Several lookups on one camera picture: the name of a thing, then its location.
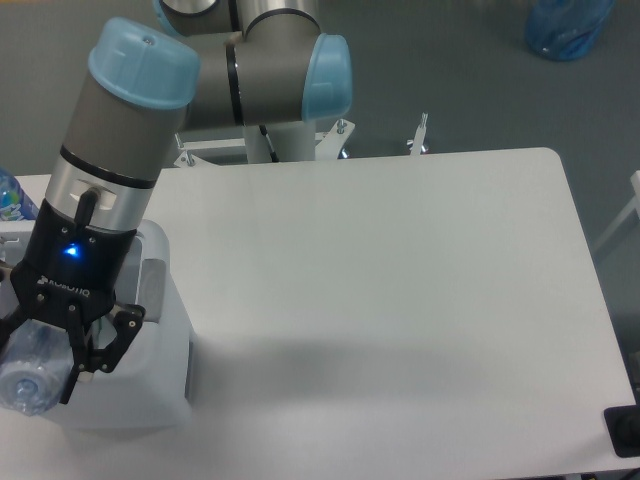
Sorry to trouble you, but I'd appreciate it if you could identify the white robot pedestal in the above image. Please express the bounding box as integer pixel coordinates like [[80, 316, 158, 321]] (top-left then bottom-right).
[[165, 118, 356, 168]]

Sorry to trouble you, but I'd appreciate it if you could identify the white trash can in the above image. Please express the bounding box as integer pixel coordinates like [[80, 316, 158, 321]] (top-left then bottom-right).
[[0, 219, 197, 435]]

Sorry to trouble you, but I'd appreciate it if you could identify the black cable on pedestal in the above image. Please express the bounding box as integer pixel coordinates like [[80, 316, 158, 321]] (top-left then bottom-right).
[[257, 124, 280, 163]]

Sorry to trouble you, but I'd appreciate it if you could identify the white frame at right edge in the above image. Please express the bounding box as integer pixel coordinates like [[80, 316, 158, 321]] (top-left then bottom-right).
[[593, 171, 639, 260]]

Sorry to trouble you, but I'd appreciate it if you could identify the blue labelled bottle at edge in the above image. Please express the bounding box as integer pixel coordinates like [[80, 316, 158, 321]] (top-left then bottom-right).
[[1, 169, 39, 221]]

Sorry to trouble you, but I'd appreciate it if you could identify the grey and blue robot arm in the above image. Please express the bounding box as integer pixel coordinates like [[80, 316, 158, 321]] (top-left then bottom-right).
[[1, 1, 353, 416]]

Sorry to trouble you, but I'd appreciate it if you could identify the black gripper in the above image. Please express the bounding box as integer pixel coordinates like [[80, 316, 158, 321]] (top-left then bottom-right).
[[1, 201, 146, 405]]

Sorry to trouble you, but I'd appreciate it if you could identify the black device at table corner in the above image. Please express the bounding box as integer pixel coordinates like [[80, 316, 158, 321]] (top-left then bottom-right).
[[604, 405, 639, 458]]

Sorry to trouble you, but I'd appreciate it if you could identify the clear plastic water bottle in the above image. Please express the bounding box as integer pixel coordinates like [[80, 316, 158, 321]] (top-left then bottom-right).
[[1, 319, 74, 416]]

